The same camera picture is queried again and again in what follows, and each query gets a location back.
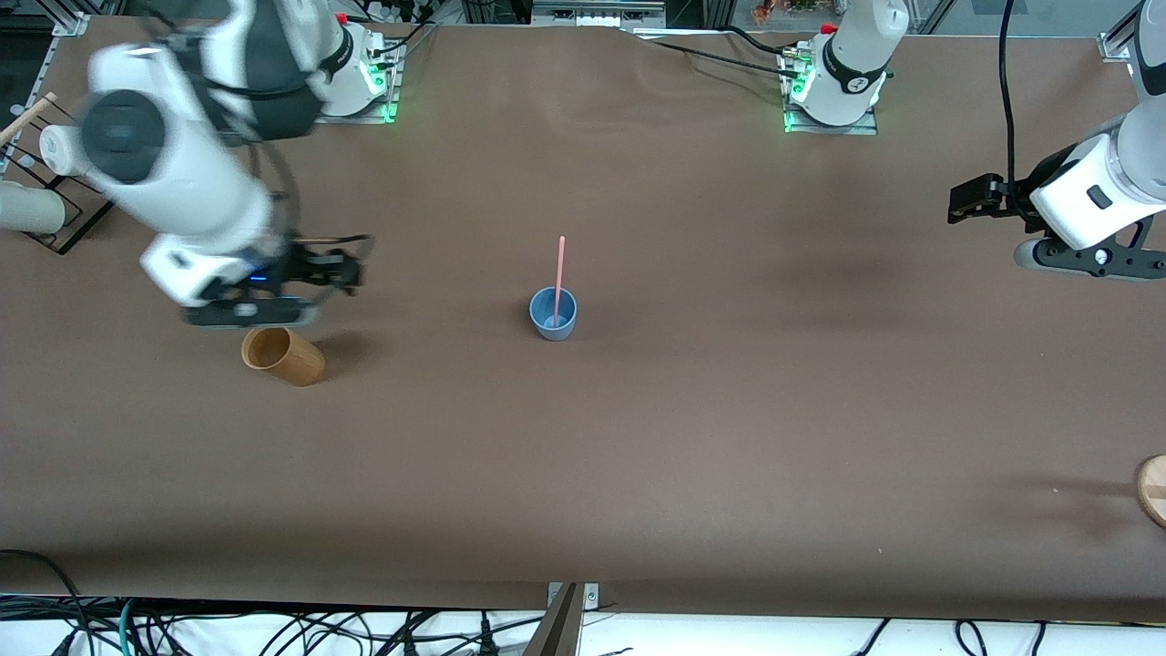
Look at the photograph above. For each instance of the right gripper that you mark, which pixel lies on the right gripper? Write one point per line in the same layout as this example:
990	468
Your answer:
304	267

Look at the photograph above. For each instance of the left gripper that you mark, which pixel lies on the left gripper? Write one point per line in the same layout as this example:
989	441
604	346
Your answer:
1018	198

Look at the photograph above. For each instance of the pink chopstick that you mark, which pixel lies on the pink chopstick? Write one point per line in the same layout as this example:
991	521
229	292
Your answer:
559	273

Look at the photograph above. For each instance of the blue cup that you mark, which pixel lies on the blue cup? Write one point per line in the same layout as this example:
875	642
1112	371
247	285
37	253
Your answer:
553	323

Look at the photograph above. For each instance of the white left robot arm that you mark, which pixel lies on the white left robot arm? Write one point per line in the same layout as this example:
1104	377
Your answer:
847	73

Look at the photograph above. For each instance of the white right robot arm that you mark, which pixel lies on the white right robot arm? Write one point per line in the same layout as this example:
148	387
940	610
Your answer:
182	173

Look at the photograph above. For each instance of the bamboo cup holder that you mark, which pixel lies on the bamboo cup holder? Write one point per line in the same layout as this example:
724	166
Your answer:
301	363

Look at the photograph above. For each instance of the white paper cup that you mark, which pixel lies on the white paper cup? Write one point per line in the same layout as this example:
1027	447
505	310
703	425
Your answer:
27	208
56	150

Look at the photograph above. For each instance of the round wooden board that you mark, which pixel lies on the round wooden board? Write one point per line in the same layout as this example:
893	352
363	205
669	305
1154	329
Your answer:
1153	492

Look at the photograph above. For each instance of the wooden stick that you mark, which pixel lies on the wooden stick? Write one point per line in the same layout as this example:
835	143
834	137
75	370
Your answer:
36	107

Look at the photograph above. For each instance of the grey metal box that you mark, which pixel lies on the grey metal box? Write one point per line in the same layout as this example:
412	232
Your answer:
583	14

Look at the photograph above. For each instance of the dark metal pole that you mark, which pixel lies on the dark metal pole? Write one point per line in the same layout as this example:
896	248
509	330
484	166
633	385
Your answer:
556	633

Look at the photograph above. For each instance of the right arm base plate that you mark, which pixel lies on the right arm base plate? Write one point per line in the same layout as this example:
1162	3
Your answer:
351	117

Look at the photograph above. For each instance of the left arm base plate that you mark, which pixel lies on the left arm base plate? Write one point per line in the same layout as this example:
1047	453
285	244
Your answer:
856	129

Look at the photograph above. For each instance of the aluminium corner bracket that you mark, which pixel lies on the aluminium corner bracket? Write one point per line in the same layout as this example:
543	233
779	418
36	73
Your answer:
1116	47
71	25

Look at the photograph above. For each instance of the metal table bracket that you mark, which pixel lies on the metal table bracket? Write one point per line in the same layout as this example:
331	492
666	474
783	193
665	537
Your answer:
590	594

